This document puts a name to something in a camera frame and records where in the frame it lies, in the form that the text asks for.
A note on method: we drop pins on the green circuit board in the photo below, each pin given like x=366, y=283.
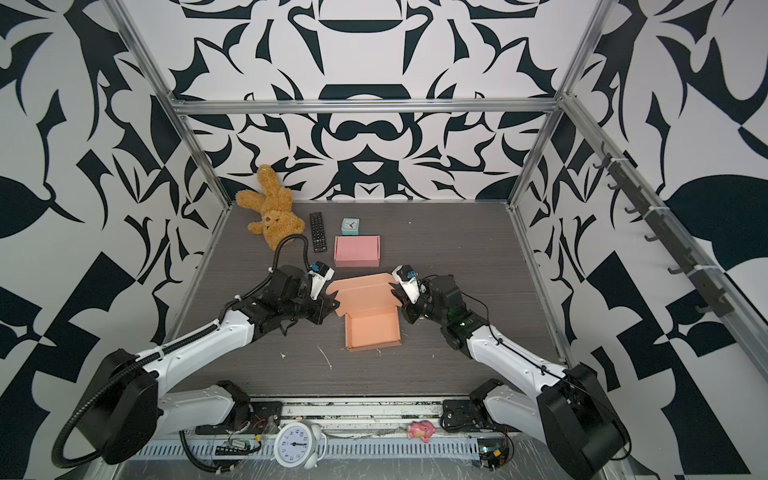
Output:
x=494, y=452
x=239, y=447

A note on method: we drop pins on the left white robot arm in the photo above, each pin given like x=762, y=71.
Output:
x=131, y=398

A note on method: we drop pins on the small teal alarm clock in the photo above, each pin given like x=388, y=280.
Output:
x=350, y=226

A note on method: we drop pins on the black wall hook rail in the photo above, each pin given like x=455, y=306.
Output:
x=717, y=291

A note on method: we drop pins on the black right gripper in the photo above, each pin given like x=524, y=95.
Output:
x=409, y=308

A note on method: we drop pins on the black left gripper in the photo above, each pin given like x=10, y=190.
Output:
x=323, y=310

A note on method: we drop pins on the orange cardboard box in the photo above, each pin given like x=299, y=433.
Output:
x=369, y=310

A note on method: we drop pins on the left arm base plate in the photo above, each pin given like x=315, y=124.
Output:
x=260, y=417

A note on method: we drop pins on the small pink toy figure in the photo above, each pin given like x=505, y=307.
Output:
x=421, y=430

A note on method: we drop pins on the left green circuit board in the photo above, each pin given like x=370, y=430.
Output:
x=239, y=447

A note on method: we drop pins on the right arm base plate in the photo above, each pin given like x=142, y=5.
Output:
x=468, y=415

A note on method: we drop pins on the black remote control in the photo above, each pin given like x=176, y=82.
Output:
x=317, y=230

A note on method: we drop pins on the white round alarm clock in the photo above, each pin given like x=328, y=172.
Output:
x=300, y=444

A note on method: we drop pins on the pink cardboard box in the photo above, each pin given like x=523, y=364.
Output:
x=357, y=251

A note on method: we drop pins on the brown plush bunny toy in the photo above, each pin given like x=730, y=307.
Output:
x=274, y=203

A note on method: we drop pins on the white slotted cable duct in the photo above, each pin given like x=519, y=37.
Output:
x=460, y=448

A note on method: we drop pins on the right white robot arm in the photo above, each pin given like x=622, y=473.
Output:
x=567, y=409

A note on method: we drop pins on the right green circuit board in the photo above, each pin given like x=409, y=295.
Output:
x=494, y=452

